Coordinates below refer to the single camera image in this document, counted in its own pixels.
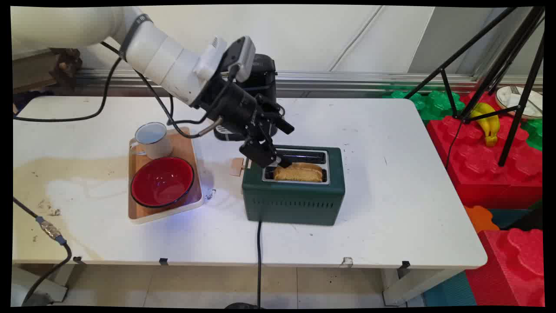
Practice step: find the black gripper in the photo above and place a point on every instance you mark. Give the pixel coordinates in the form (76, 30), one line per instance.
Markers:
(230, 104)

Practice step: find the toasted bread slice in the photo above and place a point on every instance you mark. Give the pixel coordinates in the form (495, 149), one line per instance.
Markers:
(299, 173)

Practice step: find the wooden toaster lever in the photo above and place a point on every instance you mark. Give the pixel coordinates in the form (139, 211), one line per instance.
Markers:
(236, 166)

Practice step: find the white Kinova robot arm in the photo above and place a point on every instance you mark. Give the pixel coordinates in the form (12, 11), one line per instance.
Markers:
(65, 26)

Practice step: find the green two-slot toaster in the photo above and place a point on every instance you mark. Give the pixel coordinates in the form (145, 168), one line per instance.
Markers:
(293, 198)

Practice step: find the black coffee machine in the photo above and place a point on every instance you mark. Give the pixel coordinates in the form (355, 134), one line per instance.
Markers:
(266, 71)

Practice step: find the wooden serving tray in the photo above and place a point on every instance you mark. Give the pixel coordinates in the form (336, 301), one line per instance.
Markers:
(189, 152)

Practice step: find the red bowl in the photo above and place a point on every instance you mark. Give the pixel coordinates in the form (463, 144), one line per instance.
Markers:
(161, 181)

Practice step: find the white enamel mug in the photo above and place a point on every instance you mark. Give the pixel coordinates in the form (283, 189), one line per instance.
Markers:
(153, 139)

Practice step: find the white table leg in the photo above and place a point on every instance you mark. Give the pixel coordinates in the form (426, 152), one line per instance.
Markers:
(412, 287)
(39, 282)

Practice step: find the large red foam block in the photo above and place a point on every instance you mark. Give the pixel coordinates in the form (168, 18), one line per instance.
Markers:
(478, 174)

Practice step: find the yellow banana bunch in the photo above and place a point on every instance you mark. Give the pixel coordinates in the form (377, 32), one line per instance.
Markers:
(488, 124)

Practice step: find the brown wooden furniture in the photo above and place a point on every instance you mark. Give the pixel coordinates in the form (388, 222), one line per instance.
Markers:
(65, 67)

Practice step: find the orange foam block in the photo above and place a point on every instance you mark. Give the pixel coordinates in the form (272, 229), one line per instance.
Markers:
(480, 218)

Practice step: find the teal foam mat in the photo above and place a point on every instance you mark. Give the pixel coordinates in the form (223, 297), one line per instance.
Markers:
(449, 291)

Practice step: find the white plate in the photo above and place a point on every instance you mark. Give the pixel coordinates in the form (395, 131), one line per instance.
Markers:
(506, 99)

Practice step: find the black tripod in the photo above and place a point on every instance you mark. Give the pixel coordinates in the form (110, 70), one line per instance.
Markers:
(506, 61)

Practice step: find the silver fork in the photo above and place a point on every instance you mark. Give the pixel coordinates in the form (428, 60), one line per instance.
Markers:
(527, 99)

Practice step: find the small green foam block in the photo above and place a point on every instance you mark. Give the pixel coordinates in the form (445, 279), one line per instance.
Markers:
(534, 134)

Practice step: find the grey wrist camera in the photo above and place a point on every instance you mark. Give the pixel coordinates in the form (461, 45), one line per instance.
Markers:
(241, 56)

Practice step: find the aluminium wall rail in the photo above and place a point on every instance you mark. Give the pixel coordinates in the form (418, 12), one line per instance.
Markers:
(369, 80)

